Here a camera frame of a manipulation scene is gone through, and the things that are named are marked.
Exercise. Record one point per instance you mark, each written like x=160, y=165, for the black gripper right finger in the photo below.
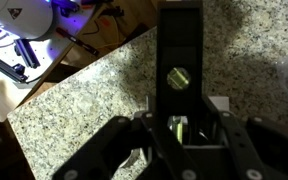
x=260, y=150

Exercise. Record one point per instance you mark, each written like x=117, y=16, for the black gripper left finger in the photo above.
x=124, y=146

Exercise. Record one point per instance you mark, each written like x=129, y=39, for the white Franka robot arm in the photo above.
x=20, y=16

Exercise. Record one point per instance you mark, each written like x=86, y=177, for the red black hand tool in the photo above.
x=79, y=41

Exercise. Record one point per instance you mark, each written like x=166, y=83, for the black aluminium rail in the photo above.
x=4, y=66

